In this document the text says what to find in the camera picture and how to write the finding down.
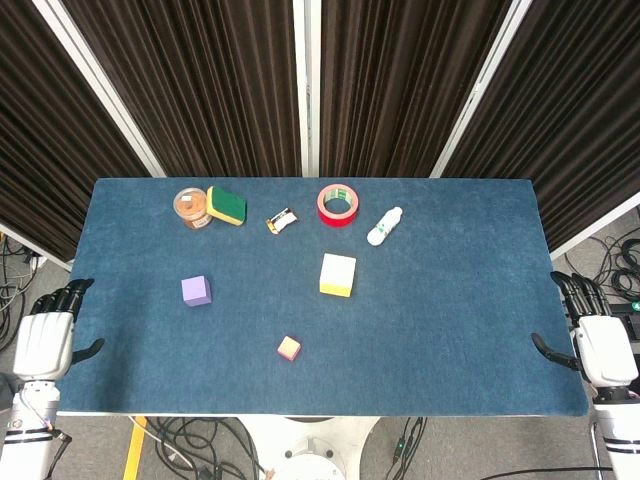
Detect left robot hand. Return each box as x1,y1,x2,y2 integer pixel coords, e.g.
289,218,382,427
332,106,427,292
13,278,106,381

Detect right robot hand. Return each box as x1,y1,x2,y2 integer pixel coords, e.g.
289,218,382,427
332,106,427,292
530,271,640,389

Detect purple foam cube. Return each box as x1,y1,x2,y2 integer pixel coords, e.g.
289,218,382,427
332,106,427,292
180,275,213,307

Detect small red cube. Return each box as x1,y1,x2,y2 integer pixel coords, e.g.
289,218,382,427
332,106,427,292
277,335,303,363

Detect yellow and white cube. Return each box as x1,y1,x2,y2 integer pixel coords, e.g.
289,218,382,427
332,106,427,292
319,252,358,298

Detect yellow floor tape strip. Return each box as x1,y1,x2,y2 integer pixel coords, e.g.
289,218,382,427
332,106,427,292
122,416,149,480

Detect dark pleated partition panel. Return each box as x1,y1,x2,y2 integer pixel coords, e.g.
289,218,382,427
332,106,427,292
62,0,302,178
319,0,512,179
439,0,640,261
0,0,154,271

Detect clear jar with orange contents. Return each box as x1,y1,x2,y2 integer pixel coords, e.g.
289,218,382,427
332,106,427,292
173,186,210,231

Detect blue table mat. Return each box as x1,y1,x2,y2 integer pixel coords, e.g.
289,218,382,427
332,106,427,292
55,177,591,419

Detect green and yellow sponge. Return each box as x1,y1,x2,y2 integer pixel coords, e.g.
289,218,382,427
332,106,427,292
205,185,249,229

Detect white plastic bottle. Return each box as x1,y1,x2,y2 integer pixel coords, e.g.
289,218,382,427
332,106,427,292
366,206,404,248

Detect small battery-like object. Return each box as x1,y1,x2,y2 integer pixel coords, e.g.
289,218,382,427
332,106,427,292
265,206,299,235

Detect red tape roll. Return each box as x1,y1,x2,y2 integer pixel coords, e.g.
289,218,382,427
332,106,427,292
316,183,360,229

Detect black floor cable tangle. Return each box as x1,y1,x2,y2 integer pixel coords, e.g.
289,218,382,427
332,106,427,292
0,233,40,351
564,233,640,307
149,416,269,480

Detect black cable with green light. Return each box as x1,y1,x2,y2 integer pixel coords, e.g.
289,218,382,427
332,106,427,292
389,416,429,480

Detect white partition post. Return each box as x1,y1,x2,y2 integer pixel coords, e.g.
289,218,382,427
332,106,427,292
32,0,167,179
428,0,535,179
291,0,322,179

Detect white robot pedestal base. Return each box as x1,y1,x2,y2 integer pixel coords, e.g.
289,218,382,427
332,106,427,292
234,415,381,480

